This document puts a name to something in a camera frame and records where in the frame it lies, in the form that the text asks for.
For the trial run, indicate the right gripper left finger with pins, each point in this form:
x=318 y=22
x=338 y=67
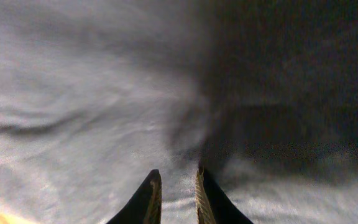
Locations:
x=145 y=206

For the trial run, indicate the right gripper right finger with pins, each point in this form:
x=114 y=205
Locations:
x=212 y=204

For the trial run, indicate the dark navy shorts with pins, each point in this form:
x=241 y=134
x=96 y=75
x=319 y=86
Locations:
x=96 y=94

